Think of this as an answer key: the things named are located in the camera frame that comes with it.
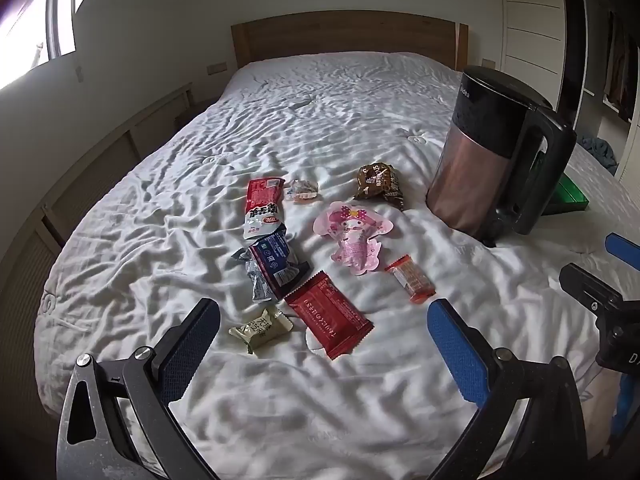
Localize green tray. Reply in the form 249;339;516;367
531;151;590;217

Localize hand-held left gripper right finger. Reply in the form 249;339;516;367
426;298;591;480

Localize black and copper electric kettle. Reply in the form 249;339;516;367
425;65;579;247

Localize wooden headboard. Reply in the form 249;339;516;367
230;9;469;72

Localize hanging clothes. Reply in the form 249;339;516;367
601;9;640;122

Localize blue and silver snack packet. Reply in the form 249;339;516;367
232;227;311;304

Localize window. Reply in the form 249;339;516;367
0;0;117;88

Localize red and white snack pouch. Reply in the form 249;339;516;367
243;177;287;240

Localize small beige snack packet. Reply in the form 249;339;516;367
228;307;294;357

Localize bed with white quilt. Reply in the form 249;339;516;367
36;51;640;480

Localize crumpled blue cloth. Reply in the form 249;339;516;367
579;136;619;175

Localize blue patterned clothing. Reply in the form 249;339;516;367
617;374;640;442

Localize small clear candy wrapper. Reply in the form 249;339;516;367
283;179;319;205

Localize wooden wall panel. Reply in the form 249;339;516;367
0;82;194;461

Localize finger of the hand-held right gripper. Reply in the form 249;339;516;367
604;232;640;262
559;262;627;322

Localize brown chocolate packet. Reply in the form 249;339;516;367
354;162;405;211

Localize pink cartoon character packet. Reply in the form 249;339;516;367
313;201;396;276

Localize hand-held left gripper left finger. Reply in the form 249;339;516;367
55;298;236;480

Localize red snack packet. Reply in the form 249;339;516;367
284;270;375;360

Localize white wardrobe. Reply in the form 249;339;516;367
499;0;640;182

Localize small orange snack packet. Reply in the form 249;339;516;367
384;254;436;305

